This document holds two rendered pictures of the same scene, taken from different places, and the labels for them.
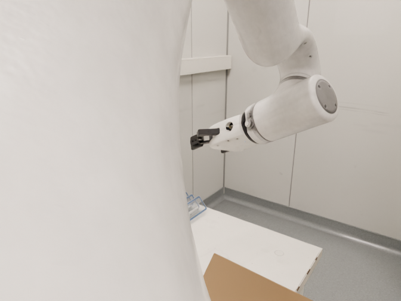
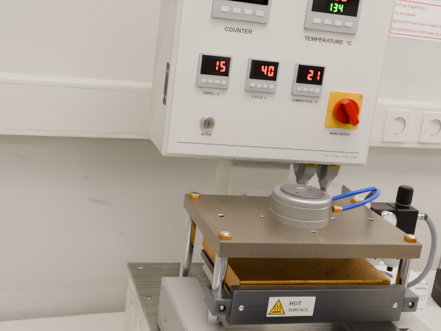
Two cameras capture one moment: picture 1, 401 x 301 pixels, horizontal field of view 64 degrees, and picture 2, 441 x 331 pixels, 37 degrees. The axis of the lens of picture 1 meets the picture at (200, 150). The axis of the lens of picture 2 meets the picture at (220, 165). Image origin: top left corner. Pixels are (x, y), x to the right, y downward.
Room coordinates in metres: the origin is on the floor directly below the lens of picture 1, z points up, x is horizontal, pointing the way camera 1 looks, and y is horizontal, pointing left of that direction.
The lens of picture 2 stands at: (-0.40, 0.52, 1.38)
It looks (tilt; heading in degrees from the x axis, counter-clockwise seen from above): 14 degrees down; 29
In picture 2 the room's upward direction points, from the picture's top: 7 degrees clockwise
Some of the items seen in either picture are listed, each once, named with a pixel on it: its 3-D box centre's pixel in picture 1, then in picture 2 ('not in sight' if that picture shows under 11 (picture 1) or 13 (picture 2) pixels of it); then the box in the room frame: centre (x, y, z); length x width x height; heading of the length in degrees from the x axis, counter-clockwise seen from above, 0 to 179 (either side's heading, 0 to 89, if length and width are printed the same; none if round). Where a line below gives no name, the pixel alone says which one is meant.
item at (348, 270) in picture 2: not in sight; (298, 248); (0.39, 0.82, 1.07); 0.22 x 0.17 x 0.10; 137
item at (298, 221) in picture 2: not in sight; (299, 227); (0.42, 0.84, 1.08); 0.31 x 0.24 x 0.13; 137
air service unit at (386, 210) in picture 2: not in sight; (386, 230); (0.63, 0.77, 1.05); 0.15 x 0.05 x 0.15; 137
